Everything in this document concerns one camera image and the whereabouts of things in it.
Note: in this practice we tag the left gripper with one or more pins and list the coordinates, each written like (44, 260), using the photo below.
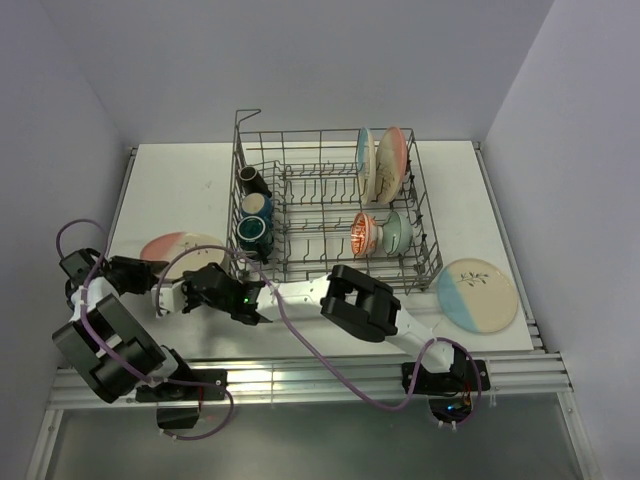
(143, 270)

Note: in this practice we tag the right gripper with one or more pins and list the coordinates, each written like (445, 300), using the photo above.
(189, 299)

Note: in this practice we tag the dark green mug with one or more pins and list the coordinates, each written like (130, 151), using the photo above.
(255, 236)

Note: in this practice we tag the dark blue mug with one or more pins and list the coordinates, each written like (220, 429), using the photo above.
(257, 204)

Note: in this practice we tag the orange patterned bowl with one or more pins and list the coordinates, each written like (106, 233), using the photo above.
(364, 235)

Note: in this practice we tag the light green bowl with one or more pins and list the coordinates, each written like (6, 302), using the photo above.
(398, 234)

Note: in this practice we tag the blue and cream plate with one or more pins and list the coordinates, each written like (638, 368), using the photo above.
(366, 165)

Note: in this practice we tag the pink and cream plate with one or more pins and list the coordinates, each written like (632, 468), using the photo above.
(391, 158)

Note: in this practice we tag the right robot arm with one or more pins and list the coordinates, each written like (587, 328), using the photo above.
(361, 306)

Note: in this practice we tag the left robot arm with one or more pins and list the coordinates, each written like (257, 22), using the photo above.
(103, 341)

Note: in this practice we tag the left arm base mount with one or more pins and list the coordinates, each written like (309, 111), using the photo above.
(180, 400)

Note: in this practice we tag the grey wire dish rack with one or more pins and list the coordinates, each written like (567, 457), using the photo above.
(312, 176)

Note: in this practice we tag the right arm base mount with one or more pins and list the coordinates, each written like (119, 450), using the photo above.
(451, 394)

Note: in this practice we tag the aluminium rail frame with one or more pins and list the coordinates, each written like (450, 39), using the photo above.
(529, 425)

